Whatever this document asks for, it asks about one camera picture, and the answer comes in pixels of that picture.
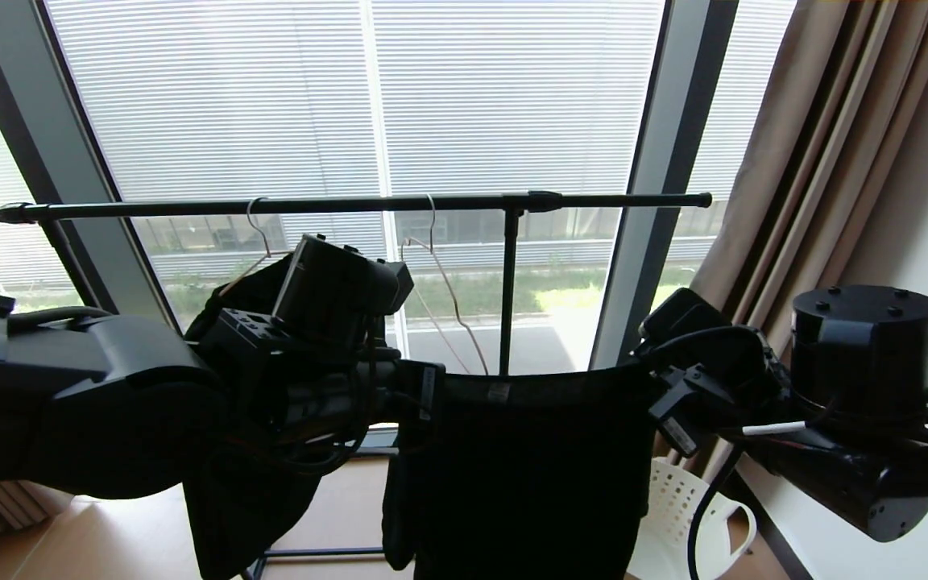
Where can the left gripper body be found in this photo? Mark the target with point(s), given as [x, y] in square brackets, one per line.
[424, 391]

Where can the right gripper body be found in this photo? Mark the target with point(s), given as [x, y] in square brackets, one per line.
[714, 387]

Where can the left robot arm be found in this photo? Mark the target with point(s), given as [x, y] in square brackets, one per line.
[109, 403]

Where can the black clothes rack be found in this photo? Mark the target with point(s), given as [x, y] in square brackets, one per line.
[432, 203]

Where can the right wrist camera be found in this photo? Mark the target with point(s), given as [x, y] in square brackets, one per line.
[677, 314]

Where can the brown curtain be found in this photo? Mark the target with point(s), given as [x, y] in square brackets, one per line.
[818, 161]
[21, 503]

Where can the black garment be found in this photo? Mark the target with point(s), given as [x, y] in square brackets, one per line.
[528, 483]
[238, 524]

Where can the white laundry basket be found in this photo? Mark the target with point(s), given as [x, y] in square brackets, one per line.
[673, 515]

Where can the window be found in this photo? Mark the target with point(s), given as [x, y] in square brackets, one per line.
[512, 97]

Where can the pink clothes hanger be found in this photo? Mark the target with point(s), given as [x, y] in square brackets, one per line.
[454, 302]
[258, 234]

